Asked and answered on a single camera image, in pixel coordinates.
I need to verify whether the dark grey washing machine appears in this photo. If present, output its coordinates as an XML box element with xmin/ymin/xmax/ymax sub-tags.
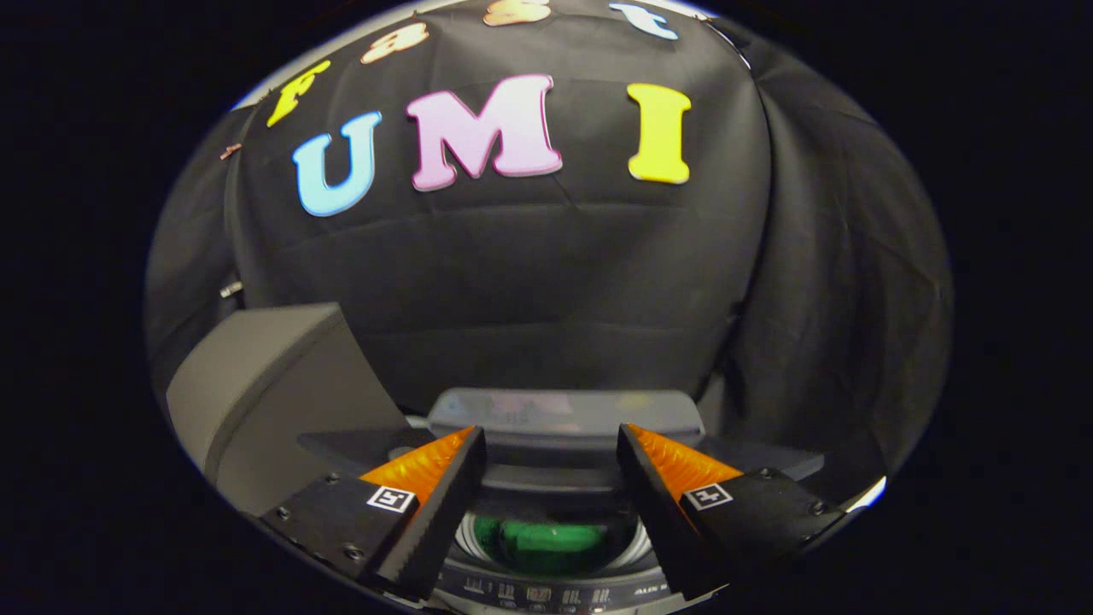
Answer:
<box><xmin>297</xmin><ymin>423</ymin><xmax>827</xmax><ymax>615</ymax></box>

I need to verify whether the green polo shirt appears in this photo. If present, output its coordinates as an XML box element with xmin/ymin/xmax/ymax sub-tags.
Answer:
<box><xmin>474</xmin><ymin>515</ymin><xmax>611</xmax><ymax>575</ymax></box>

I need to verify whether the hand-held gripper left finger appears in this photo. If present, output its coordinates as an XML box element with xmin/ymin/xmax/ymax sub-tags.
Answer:
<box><xmin>256</xmin><ymin>425</ymin><xmax>488</xmax><ymax>601</ymax></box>

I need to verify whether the black backdrop cloth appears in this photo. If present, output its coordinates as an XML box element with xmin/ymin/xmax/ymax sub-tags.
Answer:
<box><xmin>143</xmin><ymin>0</ymin><xmax>953</xmax><ymax>513</ymax></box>

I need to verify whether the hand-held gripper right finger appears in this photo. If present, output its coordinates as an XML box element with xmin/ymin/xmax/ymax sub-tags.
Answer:
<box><xmin>615</xmin><ymin>422</ymin><xmax>853</xmax><ymax>602</ymax></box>

